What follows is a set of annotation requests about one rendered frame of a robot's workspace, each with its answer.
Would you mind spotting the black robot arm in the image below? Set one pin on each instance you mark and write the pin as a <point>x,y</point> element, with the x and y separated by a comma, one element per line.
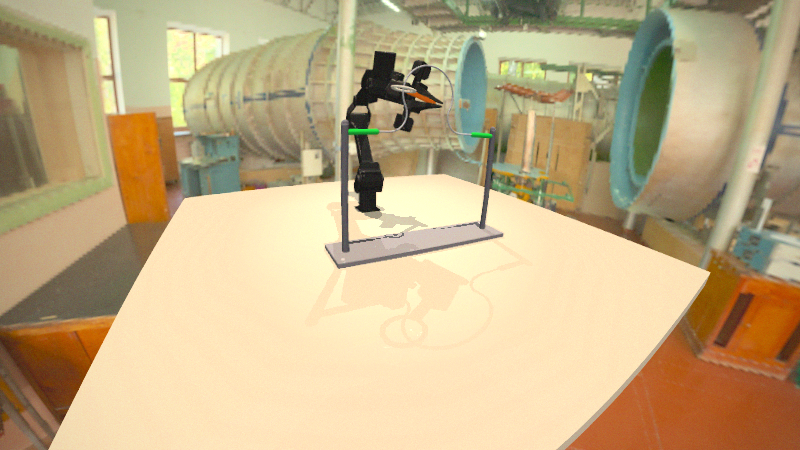
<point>369,179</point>

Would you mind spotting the grey and green bent wire on two posts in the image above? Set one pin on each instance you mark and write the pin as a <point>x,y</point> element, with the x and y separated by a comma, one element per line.
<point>370,250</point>

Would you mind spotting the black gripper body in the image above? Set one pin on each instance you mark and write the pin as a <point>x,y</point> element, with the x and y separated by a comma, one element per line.
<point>420,73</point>

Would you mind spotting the white ring with orange handle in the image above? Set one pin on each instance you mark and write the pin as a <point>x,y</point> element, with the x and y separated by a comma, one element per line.
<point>412,92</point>

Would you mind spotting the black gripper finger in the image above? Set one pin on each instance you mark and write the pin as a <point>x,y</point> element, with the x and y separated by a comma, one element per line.
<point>417,106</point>
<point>422,89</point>

